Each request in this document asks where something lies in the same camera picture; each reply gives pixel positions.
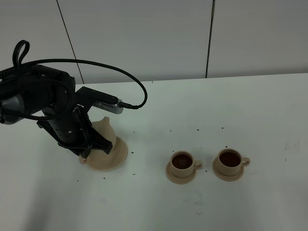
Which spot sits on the tan saucer near teapot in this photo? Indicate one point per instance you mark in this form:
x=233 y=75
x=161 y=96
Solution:
x=178 y=180

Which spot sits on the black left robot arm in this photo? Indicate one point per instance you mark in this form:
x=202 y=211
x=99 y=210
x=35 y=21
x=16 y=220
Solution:
x=48 y=96

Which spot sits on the tan saucer far side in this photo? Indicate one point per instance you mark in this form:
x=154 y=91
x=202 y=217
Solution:
x=225 y=177

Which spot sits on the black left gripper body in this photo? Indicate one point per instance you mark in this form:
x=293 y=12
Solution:
x=72 y=131

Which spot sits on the tan teacup near teapot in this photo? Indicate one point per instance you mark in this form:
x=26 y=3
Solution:
x=183 y=164

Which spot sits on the tan ceramic teapot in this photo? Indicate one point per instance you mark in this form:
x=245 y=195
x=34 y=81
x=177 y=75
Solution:
x=106 y=137

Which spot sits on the tan teacup far side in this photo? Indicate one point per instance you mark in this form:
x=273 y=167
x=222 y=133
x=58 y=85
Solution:
x=230 y=161

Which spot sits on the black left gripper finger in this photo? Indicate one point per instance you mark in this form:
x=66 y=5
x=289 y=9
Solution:
x=99 y=142
x=80 y=151

